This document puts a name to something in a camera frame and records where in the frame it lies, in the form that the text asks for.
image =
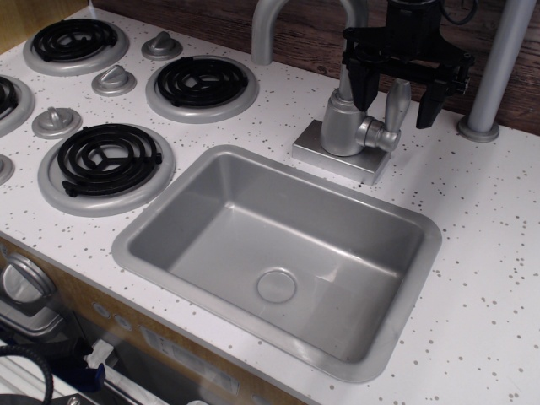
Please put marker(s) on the back right stove burner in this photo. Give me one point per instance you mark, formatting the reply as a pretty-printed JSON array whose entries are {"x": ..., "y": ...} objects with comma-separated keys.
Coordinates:
[{"x": 201, "y": 89}]

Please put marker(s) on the silver stove knob middle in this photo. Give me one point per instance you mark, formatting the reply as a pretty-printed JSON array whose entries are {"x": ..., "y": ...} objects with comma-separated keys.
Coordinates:
[{"x": 115, "y": 81}]

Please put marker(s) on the silver stove knob top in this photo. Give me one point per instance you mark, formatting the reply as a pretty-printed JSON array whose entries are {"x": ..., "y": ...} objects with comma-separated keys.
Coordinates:
[{"x": 161, "y": 47}]

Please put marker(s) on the silver faucet lever handle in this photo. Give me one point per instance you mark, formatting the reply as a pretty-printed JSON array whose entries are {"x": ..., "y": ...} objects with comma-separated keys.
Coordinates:
[{"x": 385, "y": 135}]

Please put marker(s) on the silver stove knob lower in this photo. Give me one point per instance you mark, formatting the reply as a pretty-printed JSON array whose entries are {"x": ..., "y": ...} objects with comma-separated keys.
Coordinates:
[{"x": 55, "y": 123}]

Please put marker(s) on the back left stove burner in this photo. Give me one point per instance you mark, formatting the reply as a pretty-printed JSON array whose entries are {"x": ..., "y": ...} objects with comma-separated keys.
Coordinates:
[{"x": 74, "y": 47}]

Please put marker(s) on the silver stove knob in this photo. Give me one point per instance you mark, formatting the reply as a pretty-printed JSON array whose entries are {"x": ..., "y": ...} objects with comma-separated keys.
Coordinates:
[
  {"x": 161, "y": 47},
  {"x": 55, "y": 123},
  {"x": 115, "y": 81}
]

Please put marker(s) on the left edge stove burner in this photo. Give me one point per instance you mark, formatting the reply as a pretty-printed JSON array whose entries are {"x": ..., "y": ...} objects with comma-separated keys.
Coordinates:
[{"x": 17, "y": 104}]

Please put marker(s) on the grey plastic sink basin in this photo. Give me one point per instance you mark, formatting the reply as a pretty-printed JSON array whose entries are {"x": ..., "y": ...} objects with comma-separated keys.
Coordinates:
[{"x": 326, "y": 274}]

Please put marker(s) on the grey support pole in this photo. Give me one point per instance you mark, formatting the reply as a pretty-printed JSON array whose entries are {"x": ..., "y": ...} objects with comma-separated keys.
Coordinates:
[{"x": 480, "y": 125}]

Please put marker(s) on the silver toy faucet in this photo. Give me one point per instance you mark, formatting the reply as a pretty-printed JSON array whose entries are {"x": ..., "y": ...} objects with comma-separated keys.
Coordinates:
[{"x": 338, "y": 143}]

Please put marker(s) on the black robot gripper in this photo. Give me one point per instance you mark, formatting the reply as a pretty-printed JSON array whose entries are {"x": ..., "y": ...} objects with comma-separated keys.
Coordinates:
[{"x": 409, "y": 46}]

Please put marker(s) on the silver oven handle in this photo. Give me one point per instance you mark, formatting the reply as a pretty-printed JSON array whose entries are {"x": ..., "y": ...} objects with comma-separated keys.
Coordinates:
[{"x": 25, "y": 286}]

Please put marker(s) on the front right stove burner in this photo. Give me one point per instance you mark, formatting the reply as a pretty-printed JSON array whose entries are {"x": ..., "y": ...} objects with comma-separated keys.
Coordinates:
[{"x": 105, "y": 170}]

